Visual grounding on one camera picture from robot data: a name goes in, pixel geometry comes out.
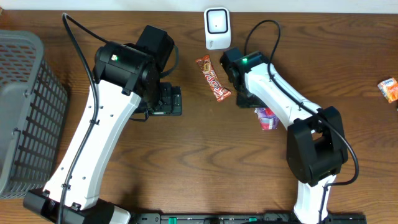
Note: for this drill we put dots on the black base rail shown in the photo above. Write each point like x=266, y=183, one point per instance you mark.
x=269, y=217

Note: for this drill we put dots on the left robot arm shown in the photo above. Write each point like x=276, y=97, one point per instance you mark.
x=128, y=80

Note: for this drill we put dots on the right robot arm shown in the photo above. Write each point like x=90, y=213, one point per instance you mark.
x=315, y=152

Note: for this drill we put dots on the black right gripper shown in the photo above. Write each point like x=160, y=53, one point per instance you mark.
x=242, y=101

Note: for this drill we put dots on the small orange juice carton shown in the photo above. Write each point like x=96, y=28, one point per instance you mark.
x=389, y=89

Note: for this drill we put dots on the grey plastic mesh basket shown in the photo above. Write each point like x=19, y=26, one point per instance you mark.
x=34, y=105

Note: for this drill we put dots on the red purple snack bag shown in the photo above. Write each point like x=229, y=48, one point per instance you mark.
x=267, y=118

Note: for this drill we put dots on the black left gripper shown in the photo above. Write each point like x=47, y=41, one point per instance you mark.
x=169, y=100

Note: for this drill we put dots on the red chocolate bar wrapper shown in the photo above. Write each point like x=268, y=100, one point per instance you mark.
x=206, y=67

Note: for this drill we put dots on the white barcode scanner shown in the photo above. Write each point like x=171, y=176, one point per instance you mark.
x=217, y=24

